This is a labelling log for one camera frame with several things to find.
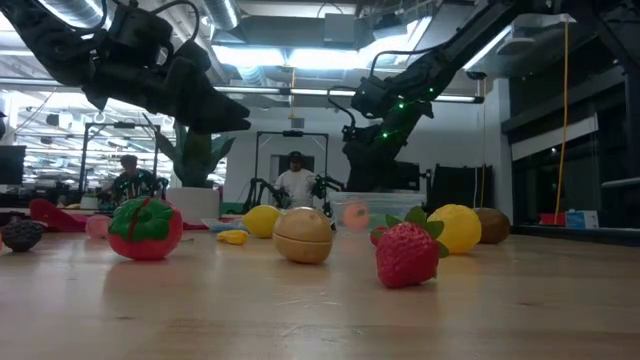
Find small yellow toy banana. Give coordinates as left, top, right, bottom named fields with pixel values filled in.
left=216, top=228, right=250, bottom=246

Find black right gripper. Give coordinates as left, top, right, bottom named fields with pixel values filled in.
left=343, top=102, right=434, bottom=194

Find brown toy kiwi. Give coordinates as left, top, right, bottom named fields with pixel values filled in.
left=472, top=207, right=512, bottom=246

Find orange toy orange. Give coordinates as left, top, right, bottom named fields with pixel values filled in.
left=341, top=201, right=372, bottom=233

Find red toy tomato green top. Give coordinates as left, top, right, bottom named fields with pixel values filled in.
left=106, top=195, right=185, bottom=262

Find silver ventilation duct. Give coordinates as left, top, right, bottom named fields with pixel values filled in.
left=199, top=0, right=241, bottom=31

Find artificial plant in white pot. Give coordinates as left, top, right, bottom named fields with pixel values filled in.
left=142, top=112, right=237, bottom=226

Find red plastic bin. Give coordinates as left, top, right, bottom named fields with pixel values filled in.
left=538, top=212, right=569, bottom=227

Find black background screen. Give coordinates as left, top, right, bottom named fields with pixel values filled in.
left=394, top=160, right=422, bottom=193

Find yellow toy lemon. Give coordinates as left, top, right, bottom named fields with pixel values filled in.
left=241, top=204, right=283, bottom=240

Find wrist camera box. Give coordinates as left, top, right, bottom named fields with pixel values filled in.
left=349, top=74, right=399, bottom=120
left=107, top=3, right=175, bottom=65

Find person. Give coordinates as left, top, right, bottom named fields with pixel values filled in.
left=273, top=150, right=318, bottom=210
left=99, top=153, right=157, bottom=207

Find red toy strawberry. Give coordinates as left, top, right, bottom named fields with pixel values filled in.
left=369, top=205, right=450, bottom=290

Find tan toy potato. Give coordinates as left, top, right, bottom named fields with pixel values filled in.
left=272, top=206, right=334, bottom=265

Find long ceiling light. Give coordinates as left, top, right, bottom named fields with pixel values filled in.
left=212, top=84, right=485, bottom=105

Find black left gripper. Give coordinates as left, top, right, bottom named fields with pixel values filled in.
left=84, top=57, right=251, bottom=135

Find yellow hanging cable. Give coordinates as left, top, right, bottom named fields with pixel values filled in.
left=552, top=20, right=571, bottom=227

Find clear lid with blue rim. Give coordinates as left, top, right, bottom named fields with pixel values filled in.
left=201, top=217, right=251, bottom=234

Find clear plastic tupperware container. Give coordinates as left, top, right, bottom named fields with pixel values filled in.
left=328, top=191, right=427, bottom=234

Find dark toy blackberry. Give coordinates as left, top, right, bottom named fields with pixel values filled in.
left=0, top=218, right=45, bottom=253

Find black background monitor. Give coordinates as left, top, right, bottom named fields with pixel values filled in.
left=0, top=144, right=28, bottom=186

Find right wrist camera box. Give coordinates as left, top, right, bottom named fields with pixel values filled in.
left=349, top=74, right=399, bottom=120

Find black folding panel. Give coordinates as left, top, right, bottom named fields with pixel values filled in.
left=430, top=163, right=495, bottom=225

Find grey ceiling box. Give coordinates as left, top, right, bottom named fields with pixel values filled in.
left=322, top=12, right=360, bottom=47

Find blue and white box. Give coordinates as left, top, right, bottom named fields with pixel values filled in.
left=564, top=209, right=600, bottom=231

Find red cloth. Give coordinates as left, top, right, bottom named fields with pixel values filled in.
left=28, top=198, right=224, bottom=234

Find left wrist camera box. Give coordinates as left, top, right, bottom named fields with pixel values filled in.
left=107, top=3, right=175, bottom=65

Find black aluminium table frame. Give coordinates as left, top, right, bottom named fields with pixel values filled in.
left=509, top=0, right=640, bottom=249

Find black background robot frame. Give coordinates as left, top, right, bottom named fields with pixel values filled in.
left=253, top=130, right=330, bottom=211

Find black background rack frame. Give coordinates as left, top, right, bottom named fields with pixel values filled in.
left=78, top=121, right=161, bottom=199

